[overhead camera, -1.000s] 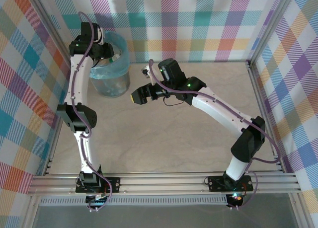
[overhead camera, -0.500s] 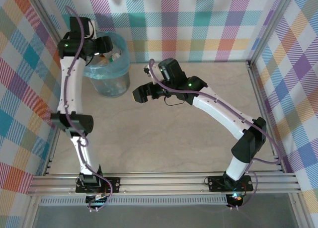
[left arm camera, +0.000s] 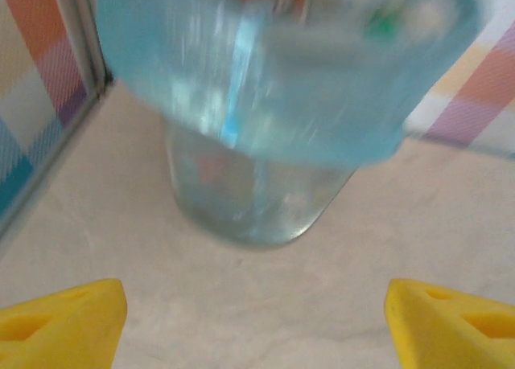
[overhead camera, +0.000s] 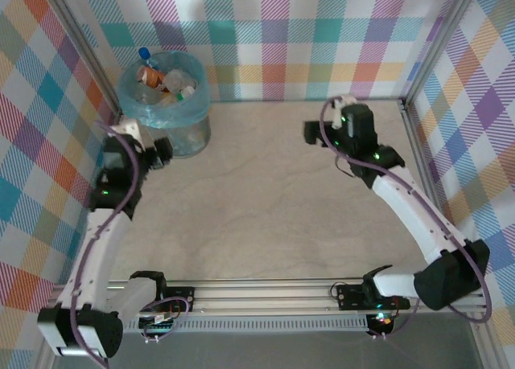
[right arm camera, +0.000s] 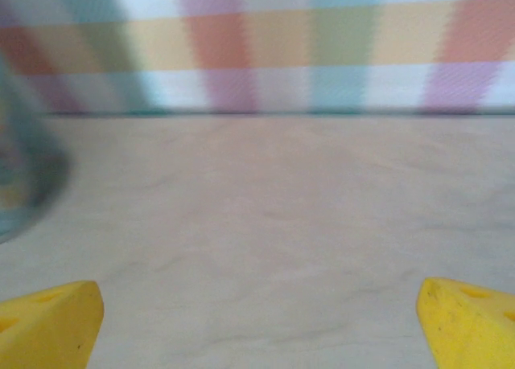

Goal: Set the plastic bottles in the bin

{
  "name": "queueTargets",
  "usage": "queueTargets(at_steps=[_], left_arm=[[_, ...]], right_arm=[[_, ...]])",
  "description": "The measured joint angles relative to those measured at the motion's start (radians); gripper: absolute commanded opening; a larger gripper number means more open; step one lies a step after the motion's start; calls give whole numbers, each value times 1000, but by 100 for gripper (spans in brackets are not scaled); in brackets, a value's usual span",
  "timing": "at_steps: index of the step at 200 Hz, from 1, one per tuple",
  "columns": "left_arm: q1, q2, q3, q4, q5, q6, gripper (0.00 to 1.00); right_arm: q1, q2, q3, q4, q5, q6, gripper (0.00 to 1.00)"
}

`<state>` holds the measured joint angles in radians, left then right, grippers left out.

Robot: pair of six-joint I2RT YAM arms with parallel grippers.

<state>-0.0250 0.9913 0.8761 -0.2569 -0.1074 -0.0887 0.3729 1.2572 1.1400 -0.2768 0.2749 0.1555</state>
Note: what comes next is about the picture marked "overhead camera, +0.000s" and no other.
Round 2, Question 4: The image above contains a clear plastic bottle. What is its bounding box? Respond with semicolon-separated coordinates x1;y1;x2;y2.
164;69;198;91

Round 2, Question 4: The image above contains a brown label plastic bottle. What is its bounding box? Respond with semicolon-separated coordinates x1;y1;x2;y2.
135;65;167;89

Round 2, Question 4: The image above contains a clear round waste bin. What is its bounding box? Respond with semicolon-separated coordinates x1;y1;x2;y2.
117;50;212;158

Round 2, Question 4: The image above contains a blue plastic bin liner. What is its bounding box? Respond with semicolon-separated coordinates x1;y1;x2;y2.
117;50;209;129

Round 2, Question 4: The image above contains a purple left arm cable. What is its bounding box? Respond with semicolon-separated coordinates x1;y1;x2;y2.
70;121;192;369

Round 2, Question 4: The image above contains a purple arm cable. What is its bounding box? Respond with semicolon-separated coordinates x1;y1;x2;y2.
321;97;492;341
70;121;192;369

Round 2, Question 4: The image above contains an aluminium side floor rail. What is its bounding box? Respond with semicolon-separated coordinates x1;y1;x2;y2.
399;98;462;281

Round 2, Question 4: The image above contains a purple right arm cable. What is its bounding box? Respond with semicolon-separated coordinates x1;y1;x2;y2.
321;97;492;341

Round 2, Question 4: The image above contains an aluminium frame post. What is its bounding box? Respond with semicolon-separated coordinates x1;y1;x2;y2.
402;0;474;105
50;0;124;119

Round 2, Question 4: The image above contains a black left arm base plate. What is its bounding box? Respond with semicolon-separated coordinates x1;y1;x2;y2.
167;286;196;312

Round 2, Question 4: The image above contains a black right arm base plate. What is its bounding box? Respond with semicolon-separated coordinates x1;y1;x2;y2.
335;283;412;310

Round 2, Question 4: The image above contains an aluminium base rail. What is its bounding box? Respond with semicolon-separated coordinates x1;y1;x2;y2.
51;278;490;314

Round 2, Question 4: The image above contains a grey slotted cable duct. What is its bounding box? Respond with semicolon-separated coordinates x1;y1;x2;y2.
120;318;370;333

